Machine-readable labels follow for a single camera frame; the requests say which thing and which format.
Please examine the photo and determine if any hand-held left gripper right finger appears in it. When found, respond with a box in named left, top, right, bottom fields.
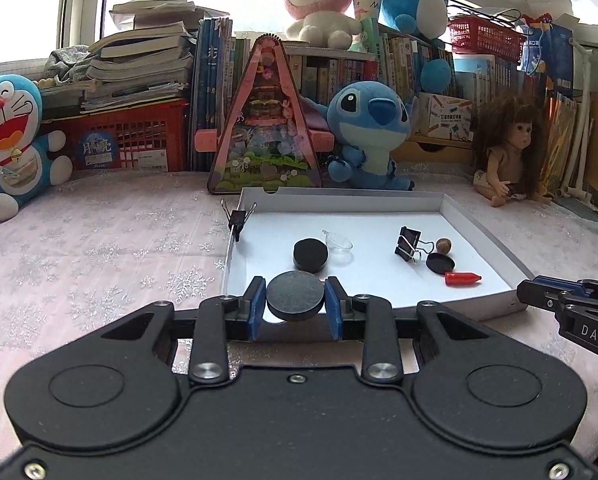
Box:
left=325, top=276, right=516, bottom=386

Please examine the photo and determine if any pink white bunny plush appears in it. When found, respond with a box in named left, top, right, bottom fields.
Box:
left=277, top=0, right=363, bottom=50

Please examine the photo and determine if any stack of lying books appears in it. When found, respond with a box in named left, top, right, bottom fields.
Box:
left=80, top=2, right=201, bottom=114

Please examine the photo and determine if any red small cap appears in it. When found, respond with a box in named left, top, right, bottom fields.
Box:
left=444, top=272, right=482, bottom=289

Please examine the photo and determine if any white plastic pipe frame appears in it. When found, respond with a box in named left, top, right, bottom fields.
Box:
left=553, top=44, right=596, bottom=202

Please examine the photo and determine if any small black binder clip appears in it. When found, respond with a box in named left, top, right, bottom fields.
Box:
left=221, top=198, right=258, bottom=242

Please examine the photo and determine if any blue alien plush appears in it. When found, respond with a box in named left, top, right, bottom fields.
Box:
left=303, top=82, right=421, bottom=192

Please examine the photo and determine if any white printed cardboard box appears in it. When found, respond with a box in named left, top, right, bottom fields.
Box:
left=418, top=92, right=475, bottom=142

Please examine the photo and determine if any white cardboard box tray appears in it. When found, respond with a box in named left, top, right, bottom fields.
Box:
left=220, top=187, right=535, bottom=324

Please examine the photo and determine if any row of colourful thin books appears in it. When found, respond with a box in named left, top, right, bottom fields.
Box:
left=540, top=87, right=580, bottom=194

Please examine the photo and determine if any blue robot cat plush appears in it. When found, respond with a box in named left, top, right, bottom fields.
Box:
left=0, top=73, right=74, bottom=222

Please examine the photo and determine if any black round puck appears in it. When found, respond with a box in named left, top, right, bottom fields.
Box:
left=292, top=238, right=331, bottom=275
left=265, top=270, right=329, bottom=322

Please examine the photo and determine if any red plastic basket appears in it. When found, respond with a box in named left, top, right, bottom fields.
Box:
left=447, top=14, right=528, bottom=64

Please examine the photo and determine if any blue standing book set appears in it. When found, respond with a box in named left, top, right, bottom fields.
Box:
left=191, top=16, right=241, bottom=171

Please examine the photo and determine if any blue paper bag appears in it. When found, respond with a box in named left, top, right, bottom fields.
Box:
left=515, top=19, right=576, bottom=79

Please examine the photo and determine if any row of standing books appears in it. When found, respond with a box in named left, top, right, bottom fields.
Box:
left=231, top=30, right=548, bottom=111

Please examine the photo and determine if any red plastic crate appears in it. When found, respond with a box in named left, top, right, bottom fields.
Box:
left=53, top=98, right=190, bottom=172

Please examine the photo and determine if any black cable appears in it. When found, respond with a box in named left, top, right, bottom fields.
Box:
left=448, top=2, right=524, bottom=25

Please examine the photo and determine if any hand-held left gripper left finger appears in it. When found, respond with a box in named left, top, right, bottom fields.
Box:
left=86, top=276, right=268, bottom=386

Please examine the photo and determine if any blue white plush toy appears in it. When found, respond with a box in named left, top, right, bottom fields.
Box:
left=381, top=0, right=456, bottom=89

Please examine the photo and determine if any grey crumpled cloth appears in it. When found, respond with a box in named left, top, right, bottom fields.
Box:
left=44, top=44, right=98, bottom=84

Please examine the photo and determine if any clear small plastic cup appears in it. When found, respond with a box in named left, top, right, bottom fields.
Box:
left=322, top=229, right=354, bottom=254

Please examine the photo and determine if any brown-haired baby doll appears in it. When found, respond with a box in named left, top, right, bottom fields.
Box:
left=471, top=95, right=556, bottom=209

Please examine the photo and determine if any pink triangular miniature house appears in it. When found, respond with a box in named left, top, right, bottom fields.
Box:
left=194, top=33, right=336, bottom=196

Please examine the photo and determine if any wooden drawer box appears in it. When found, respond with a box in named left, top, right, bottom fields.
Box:
left=401, top=132, right=476, bottom=164

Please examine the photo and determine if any large black binder clip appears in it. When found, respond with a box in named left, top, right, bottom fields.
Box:
left=393, top=226, right=435, bottom=264

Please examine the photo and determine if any black round lid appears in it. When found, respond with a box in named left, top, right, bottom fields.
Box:
left=425, top=252, right=456, bottom=276

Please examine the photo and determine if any pink snowflake tablecloth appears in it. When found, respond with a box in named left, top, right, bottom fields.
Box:
left=0, top=159, right=598, bottom=463

